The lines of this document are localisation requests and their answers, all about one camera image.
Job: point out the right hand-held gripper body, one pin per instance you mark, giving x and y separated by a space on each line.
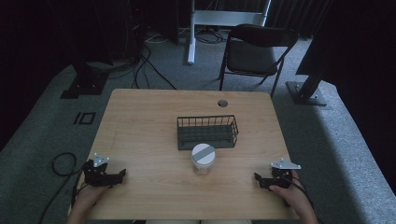
281 177

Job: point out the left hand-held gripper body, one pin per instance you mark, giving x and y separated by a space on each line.
95 174

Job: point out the person's right hand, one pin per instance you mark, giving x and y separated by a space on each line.
289 194

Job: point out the person's left hand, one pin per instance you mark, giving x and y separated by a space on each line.
90 196

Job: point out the clear jar with white lid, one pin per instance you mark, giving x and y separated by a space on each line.
203 157

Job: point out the black metal stand base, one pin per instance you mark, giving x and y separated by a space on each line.
306 93
85 84

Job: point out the black folding chair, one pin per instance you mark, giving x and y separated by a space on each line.
252 56

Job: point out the white desk frame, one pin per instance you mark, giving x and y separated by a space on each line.
192 40

